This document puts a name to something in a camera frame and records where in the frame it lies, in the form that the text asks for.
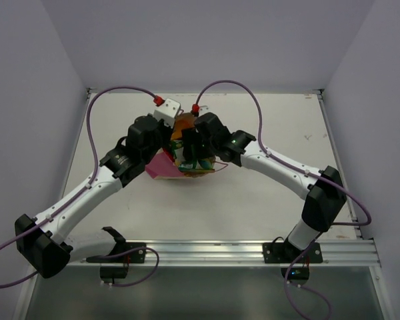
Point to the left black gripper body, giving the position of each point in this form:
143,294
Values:
166,134

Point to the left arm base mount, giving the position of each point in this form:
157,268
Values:
128,252

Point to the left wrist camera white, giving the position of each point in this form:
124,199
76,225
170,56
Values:
166,110

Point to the pink and tan paper bag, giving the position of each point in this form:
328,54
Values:
162,166

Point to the aluminium front rail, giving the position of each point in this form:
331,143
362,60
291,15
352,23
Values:
203,251

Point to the green snack bag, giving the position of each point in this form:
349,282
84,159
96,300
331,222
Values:
196,165

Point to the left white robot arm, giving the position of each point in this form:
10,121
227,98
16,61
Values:
45,240

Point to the orange snack bag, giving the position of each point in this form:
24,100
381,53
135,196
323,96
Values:
182,122

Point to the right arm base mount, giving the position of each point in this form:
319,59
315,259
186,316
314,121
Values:
280,251

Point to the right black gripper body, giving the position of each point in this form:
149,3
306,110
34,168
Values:
208,148

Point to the small green snack packet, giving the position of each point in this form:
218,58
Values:
177,149

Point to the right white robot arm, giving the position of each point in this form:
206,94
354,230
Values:
319,189

